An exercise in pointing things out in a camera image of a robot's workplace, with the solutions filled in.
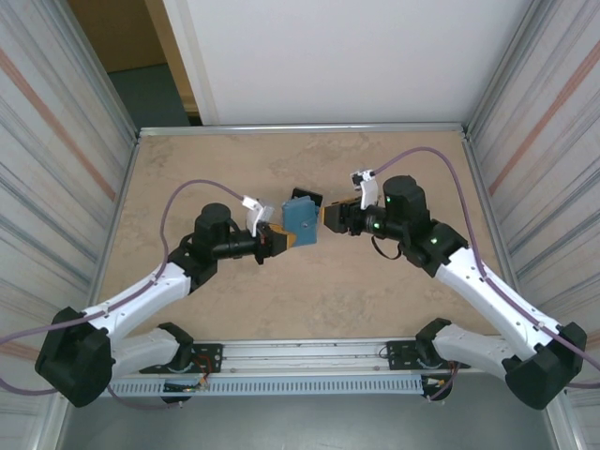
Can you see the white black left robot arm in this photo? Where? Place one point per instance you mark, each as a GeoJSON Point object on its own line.
{"type": "Point", "coordinates": [140, 295]}

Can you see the aluminium table side rail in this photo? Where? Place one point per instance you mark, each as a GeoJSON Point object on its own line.
{"type": "Point", "coordinates": [125, 178]}
{"type": "Point", "coordinates": [481, 178]}

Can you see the grey metal shelf plate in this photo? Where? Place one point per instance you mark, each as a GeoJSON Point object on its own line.
{"type": "Point", "coordinates": [304, 426]}

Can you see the teal leather card holder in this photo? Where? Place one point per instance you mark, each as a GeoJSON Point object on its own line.
{"type": "Point", "coordinates": [300, 220]}

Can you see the aluminium frame post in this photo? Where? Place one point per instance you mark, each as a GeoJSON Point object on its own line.
{"type": "Point", "coordinates": [102, 70]}
{"type": "Point", "coordinates": [504, 70]}

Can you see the aluminium table end rail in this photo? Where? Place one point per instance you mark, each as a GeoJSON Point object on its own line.
{"type": "Point", "coordinates": [304, 127]}

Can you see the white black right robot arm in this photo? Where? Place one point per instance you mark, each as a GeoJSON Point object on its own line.
{"type": "Point", "coordinates": [492, 290]}

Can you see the white door frame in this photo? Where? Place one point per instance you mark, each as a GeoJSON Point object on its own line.
{"type": "Point", "coordinates": [187, 47]}

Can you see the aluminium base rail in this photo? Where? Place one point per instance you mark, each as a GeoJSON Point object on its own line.
{"type": "Point", "coordinates": [304, 356]}

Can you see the brown wooden door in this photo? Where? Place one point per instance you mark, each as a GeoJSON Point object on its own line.
{"type": "Point", "coordinates": [117, 33]}

